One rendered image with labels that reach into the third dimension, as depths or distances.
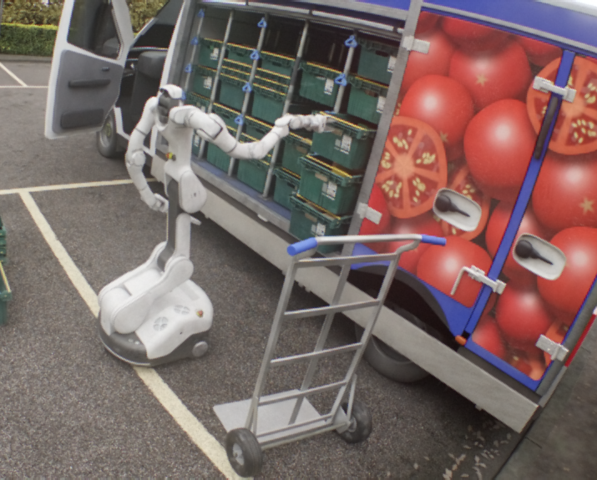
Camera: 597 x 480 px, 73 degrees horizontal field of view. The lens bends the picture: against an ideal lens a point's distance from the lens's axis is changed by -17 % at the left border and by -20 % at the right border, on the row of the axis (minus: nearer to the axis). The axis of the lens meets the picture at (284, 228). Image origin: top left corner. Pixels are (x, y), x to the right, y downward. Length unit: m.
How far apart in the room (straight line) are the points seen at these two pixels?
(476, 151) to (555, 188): 0.47
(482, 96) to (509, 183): 0.47
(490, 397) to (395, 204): 1.25
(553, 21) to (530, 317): 1.49
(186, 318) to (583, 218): 2.10
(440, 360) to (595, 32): 1.95
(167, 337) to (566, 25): 2.60
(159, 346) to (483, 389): 1.81
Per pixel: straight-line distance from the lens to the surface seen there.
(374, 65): 3.09
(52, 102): 5.18
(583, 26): 2.46
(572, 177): 2.37
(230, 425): 2.55
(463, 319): 2.68
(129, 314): 2.60
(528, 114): 2.43
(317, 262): 1.82
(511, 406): 2.75
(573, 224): 2.38
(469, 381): 2.78
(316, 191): 3.00
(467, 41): 2.61
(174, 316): 2.63
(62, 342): 2.93
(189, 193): 2.44
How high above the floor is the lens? 1.85
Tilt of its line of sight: 22 degrees down
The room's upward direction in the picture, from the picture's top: 14 degrees clockwise
